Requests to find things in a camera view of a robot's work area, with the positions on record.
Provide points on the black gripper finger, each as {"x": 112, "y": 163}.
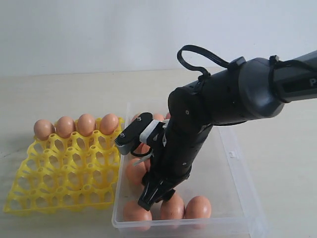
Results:
{"x": 152, "y": 193}
{"x": 164, "y": 191}

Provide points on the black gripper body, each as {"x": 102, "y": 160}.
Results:
{"x": 174, "y": 153}

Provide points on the brown egg slot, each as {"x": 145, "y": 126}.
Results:
{"x": 65, "y": 126}
{"x": 43, "y": 129}
{"x": 86, "y": 124}
{"x": 109, "y": 124}

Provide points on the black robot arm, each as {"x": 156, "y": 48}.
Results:
{"x": 245, "y": 90}

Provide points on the brown egg front middle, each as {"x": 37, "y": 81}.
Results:
{"x": 173, "y": 209}

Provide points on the brown egg left middle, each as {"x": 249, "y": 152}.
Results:
{"x": 136, "y": 173}

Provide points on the brown egg front left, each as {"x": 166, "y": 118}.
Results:
{"x": 133, "y": 212}

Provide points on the clear plastic container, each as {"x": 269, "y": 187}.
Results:
{"x": 220, "y": 174}

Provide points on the brown egg back left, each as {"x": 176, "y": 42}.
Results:
{"x": 135, "y": 116}

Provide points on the yellow plastic egg tray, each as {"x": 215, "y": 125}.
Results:
{"x": 66, "y": 173}

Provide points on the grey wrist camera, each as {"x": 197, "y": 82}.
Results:
{"x": 128, "y": 140}

